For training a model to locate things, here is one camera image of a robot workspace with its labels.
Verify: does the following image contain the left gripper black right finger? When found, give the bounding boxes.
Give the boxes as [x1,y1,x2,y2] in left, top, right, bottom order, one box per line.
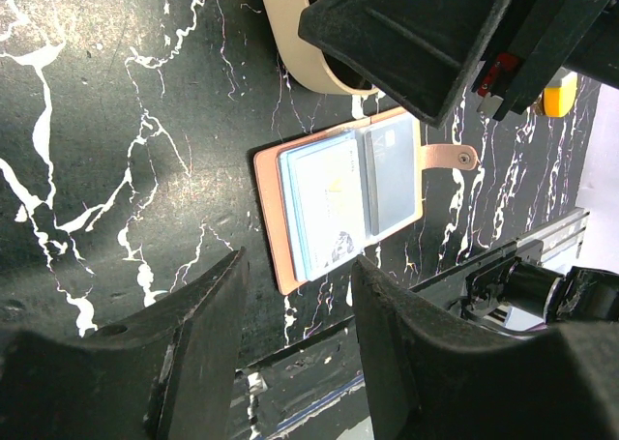
[352,257,618,439]

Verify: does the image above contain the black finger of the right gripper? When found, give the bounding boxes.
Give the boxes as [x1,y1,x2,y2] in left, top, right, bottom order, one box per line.
[298,0,513,128]

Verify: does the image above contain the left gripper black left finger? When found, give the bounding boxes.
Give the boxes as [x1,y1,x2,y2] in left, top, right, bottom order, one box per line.
[1,249,250,439]

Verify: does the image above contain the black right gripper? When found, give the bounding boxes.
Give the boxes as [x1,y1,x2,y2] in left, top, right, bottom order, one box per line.
[472,0,618,121]

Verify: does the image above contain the blue grey credit card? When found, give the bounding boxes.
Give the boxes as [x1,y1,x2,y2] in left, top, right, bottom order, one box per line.
[364,113,419,237]

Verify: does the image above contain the beige wooden tray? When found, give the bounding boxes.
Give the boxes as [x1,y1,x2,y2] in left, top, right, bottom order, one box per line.
[262,0,378,96]

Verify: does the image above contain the pink leather card holder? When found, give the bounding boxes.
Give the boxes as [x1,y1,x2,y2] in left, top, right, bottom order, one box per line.
[254,107,479,295]

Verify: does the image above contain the white VIP credit card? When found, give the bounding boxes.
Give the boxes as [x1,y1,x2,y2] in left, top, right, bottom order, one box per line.
[280,134,367,280]

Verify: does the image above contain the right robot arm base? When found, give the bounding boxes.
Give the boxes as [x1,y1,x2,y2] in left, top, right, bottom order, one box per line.
[449,239,619,335]

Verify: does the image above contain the yellow and grey sharpener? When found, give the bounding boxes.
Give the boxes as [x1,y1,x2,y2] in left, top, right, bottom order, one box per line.
[543,68,578,118]

